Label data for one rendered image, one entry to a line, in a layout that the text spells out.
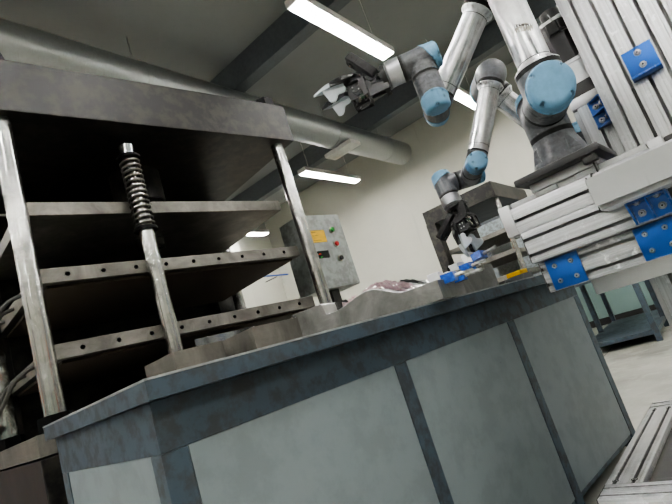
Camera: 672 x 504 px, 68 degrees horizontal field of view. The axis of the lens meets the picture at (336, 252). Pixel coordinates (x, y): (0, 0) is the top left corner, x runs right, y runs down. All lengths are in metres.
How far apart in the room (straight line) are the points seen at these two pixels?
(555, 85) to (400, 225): 8.06
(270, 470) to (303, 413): 0.14
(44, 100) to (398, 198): 7.87
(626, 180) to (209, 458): 1.05
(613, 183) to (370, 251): 8.52
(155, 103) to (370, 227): 7.77
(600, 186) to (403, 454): 0.78
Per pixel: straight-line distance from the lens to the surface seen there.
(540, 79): 1.38
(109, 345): 1.84
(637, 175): 1.29
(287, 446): 1.08
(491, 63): 2.05
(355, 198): 9.90
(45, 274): 1.85
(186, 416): 0.98
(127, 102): 2.15
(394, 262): 9.40
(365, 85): 1.45
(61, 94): 2.07
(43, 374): 1.71
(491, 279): 1.90
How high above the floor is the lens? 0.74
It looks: 12 degrees up
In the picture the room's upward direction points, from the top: 18 degrees counter-clockwise
